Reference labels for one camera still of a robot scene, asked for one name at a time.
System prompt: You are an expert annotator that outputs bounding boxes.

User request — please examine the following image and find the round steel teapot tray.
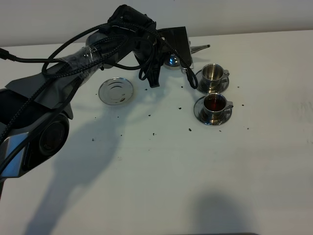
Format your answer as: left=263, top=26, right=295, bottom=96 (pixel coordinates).
left=98, top=77, right=134, bottom=105

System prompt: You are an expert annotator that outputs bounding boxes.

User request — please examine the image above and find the stainless steel saucer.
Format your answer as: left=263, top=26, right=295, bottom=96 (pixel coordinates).
left=193, top=96, right=232, bottom=126
left=196, top=70, right=229, bottom=94

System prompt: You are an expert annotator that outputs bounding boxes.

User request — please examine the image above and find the stainless steel teacup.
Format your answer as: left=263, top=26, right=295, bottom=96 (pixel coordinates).
left=202, top=93, right=234, bottom=118
left=201, top=64, right=229, bottom=88

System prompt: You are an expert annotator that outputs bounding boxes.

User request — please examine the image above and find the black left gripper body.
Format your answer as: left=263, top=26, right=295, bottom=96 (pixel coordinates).
left=108, top=5, right=189, bottom=64

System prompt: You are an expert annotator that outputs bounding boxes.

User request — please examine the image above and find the near stainless steel teacup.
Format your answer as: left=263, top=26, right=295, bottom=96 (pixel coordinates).
left=202, top=93, right=234, bottom=118

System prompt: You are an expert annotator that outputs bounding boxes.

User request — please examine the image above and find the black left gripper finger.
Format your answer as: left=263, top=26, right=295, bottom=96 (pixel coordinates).
left=146, top=65, right=161, bottom=88

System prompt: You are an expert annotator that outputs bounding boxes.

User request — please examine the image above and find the far stainless steel saucer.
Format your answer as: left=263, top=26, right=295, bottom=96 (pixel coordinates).
left=196, top=70, right=229, bottom=94

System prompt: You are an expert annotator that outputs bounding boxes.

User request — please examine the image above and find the braided black left cable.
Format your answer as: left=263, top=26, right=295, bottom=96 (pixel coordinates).
left=0, top=22, right=199, bottom=177

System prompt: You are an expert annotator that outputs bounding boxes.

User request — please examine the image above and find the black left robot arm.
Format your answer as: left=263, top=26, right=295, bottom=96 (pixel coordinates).
left=0, top=5, right=198, bottom=181

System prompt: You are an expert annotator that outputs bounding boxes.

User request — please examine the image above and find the stainless steel teapot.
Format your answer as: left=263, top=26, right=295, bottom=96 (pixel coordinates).
left=163, top=45, right=211, bottom=71

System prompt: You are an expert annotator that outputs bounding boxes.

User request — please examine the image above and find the near stainless steel saucer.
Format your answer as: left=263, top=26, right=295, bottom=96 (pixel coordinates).
left=193, top=96, right=232, bottom=126

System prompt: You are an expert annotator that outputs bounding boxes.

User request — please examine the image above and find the far stainless steel teacup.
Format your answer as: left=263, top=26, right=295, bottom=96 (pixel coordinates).
left=201, top=64, right=229, bottom=88

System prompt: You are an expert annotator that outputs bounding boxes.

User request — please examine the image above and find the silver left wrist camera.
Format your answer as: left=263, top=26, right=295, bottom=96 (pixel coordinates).
left=180, top=40, right=194, bottom=75

